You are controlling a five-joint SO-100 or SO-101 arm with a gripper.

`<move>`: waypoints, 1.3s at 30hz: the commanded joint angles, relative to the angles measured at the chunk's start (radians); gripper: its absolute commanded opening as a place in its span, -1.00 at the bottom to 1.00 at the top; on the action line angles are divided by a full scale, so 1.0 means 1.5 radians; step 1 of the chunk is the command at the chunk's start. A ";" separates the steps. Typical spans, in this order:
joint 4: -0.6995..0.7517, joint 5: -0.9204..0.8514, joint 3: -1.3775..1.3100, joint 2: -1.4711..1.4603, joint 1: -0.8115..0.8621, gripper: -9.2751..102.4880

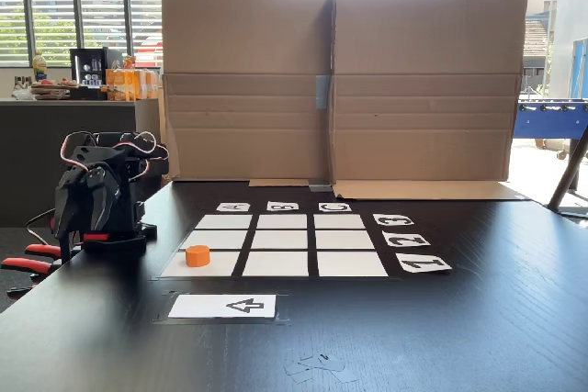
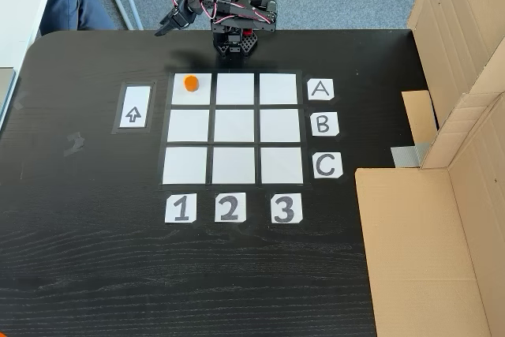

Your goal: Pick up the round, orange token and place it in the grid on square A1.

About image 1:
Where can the round orange token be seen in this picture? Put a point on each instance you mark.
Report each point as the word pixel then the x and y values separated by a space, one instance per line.
pixel 198 256

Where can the white nine-square grid sheet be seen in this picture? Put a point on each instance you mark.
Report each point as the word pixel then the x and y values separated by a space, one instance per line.
pixel 281 263

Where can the red black bar clamp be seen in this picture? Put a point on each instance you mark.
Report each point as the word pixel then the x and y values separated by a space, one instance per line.
pixel 96 237

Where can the dark counter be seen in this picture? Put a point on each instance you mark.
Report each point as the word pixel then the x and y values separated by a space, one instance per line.
pixel 37 144

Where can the orange carton pack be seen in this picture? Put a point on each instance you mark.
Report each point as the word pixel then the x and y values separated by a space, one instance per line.
pixel 126 84

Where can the food tray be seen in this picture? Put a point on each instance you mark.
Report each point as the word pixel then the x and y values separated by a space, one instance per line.
pixel 48 89

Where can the black glass-front cabinet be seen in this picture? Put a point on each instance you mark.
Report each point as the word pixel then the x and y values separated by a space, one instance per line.
pixel 89 68

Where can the yellow bottle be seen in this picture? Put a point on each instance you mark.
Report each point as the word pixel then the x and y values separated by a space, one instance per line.
pixel 40 67

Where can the paper sheet letter A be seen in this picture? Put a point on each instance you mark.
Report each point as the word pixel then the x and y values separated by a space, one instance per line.
pixel 233 207

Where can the white arrow paper sheet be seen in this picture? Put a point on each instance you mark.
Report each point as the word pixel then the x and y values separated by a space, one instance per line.
pixel 220 305

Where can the paper sheet letter B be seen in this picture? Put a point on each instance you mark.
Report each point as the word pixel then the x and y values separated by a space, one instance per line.
pixel 282 206

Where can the brown cardboard panel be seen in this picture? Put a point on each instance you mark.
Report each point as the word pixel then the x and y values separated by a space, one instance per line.
pixel 427 43
pixel 243 43

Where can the grey tape strip on table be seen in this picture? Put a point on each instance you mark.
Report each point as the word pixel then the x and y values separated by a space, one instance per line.
pixel 320 187

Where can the paper sheet letter C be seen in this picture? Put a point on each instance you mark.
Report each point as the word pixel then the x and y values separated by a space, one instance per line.
pixel 335 207

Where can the grey tape strip on cardboard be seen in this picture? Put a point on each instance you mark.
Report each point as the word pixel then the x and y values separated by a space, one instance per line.
pixel 323 91

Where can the paper sheet number 3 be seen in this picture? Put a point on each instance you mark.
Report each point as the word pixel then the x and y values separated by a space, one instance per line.
pixel 391 220

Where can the paper sheet number 2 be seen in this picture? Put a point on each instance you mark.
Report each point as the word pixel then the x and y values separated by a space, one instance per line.
pixel 406 240

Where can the paper sheet number 1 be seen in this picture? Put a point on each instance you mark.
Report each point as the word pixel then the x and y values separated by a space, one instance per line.
pixel 422 264

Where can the blue foosball table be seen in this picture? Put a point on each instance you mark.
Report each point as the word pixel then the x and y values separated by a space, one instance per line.
pixel 551 121

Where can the metal table leg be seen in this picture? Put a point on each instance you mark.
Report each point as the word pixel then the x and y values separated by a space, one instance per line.
pixel 568 176

